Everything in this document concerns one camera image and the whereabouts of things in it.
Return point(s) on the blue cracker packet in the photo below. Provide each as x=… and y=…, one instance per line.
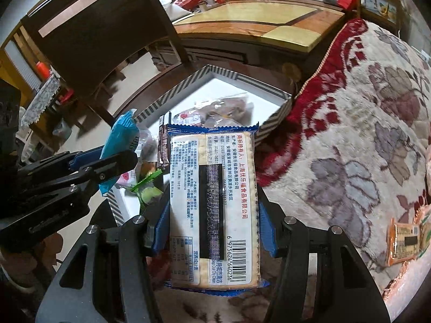
x=215, y=208

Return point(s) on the dark wooden chair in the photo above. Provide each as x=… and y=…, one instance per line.
x=101, y=40

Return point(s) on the clear bag of brown snacks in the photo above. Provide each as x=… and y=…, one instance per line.
x=222, y=111

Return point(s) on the light blue snack packet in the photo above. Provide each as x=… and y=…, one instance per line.
x=121, y=134

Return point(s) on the wooden coffee table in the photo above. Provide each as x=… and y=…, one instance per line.
x=235, y=23

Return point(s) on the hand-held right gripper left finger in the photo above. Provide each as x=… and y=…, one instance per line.
x=158, y=232

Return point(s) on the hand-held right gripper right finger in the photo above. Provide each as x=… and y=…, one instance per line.
x=269, y=232

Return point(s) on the glass jar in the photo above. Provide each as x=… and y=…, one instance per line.
x=210, y=0

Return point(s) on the white lace cloth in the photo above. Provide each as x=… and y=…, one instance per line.
x=42, y=97

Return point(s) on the white box with striped rim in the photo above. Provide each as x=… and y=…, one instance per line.
x=229, y=87

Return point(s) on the orange snack packet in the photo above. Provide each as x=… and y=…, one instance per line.
x=426, y=232
x=404, y=242

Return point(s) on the bright green snack packet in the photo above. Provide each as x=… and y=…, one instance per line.
x=151, y=193

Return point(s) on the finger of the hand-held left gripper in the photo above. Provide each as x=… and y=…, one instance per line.
x=114, y=166
x=82, y=161

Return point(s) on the white and pink snack packet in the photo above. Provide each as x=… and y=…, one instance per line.
x=128, y=178

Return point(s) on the clear bag of red dates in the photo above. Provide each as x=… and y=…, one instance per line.
x=148, y=144

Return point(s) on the dark snack packet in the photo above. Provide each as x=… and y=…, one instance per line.
x=164, y=141

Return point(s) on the floral patterned sofa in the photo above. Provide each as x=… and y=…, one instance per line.
x=353, y=141

